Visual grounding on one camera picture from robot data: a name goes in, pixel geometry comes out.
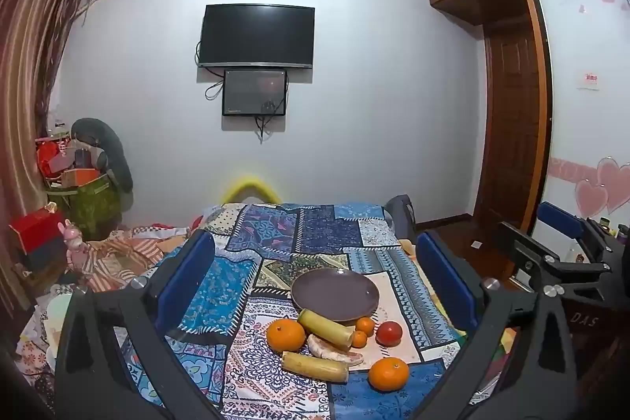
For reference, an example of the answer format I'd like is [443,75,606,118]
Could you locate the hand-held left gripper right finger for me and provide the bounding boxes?
[417,230,576,420]

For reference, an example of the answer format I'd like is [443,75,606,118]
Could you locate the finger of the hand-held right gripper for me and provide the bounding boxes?
[497,222,611,296]
[536,202,617,250]

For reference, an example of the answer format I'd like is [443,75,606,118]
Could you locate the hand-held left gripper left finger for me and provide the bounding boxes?
[54,230,217,420]

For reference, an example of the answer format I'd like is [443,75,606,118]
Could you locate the large orange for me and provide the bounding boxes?
[368,357,411,392]
[266,318,307,353]

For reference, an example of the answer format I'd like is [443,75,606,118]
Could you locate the brown round plate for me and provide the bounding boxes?
[290,268,381,323]

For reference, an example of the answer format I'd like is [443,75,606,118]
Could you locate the yellow banana piece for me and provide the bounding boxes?
[297,309,357,350]

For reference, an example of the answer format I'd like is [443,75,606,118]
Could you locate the pastry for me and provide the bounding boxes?
[307,334,365,366]

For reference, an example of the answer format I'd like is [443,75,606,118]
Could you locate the orange striped cloth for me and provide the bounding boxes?
[81,226,194,294]

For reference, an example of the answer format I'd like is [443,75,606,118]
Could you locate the white wardrobe door heart stickers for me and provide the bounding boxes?
[530,0,630,263]

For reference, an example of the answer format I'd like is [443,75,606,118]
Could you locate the yellow fluffy object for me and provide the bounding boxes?
[222,175,281,205]

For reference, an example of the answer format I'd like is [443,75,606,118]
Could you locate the pink plush rabbit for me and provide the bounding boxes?
[58,220,95,274]

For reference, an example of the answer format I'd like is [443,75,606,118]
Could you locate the green storage box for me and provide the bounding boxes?
[48,176,122,240]

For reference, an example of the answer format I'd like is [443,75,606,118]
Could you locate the blue patchwork tablecloth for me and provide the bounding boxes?
[118,202,493,420]

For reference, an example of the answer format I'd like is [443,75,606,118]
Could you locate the red white paper notice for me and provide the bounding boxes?
[575,70,602,91]

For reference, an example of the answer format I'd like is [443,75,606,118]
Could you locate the red box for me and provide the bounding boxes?
[9,209,66,254]

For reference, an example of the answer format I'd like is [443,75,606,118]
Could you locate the striped brown curtain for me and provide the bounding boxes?
[0,0,96,307]

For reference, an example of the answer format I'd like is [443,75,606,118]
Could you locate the black monitor cable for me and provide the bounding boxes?
[253,102,274,143]

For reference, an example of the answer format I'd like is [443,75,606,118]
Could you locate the small black wall monitor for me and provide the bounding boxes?
[222,69,289,117]

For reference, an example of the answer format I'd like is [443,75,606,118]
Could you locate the black wall television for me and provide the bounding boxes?
[198,4,316,69]

